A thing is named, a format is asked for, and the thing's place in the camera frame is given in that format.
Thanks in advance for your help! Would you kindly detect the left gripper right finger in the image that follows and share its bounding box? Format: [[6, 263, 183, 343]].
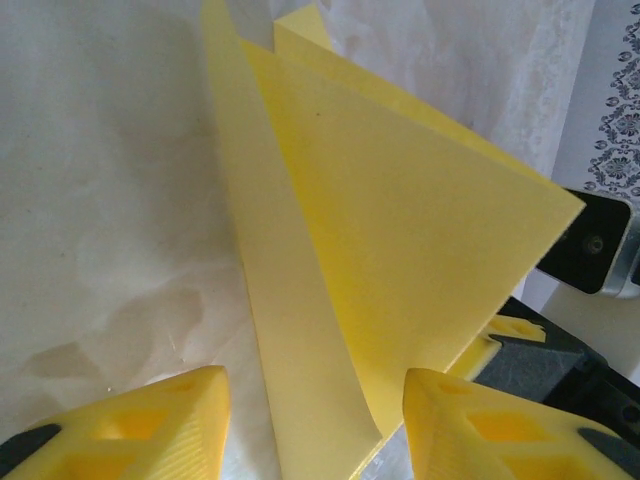
[[402, 367, 640, 480]]

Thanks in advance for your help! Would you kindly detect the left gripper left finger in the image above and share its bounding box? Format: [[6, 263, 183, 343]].
[[0, 364, 232, 480]]

